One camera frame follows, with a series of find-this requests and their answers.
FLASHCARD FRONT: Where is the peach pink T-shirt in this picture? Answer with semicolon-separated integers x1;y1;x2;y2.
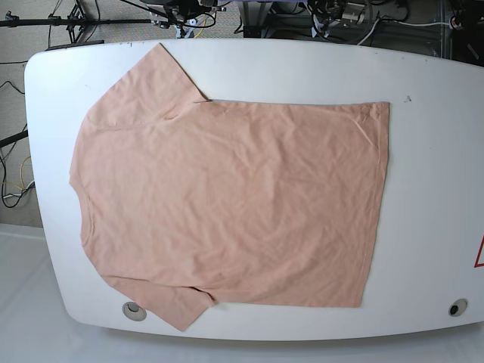
70;45;389;330

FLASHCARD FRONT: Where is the silver left table grommet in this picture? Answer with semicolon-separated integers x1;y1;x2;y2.
122;302;147;322

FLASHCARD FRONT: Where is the black tripod stand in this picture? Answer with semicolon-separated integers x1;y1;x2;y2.
1;1;151;44

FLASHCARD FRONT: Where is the red triangle table marking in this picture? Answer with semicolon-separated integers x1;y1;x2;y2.
474;237;484;268

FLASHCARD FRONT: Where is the dark right table grommet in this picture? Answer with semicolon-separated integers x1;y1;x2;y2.
448;299;468;317

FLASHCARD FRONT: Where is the grey robot base frame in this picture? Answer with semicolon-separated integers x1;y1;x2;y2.
236;1;312;39

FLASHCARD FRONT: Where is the white cable at top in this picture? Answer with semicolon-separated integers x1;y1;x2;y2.
358;18;381;45

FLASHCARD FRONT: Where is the yellow cable at left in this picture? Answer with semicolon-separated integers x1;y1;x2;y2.
2;155;35;192

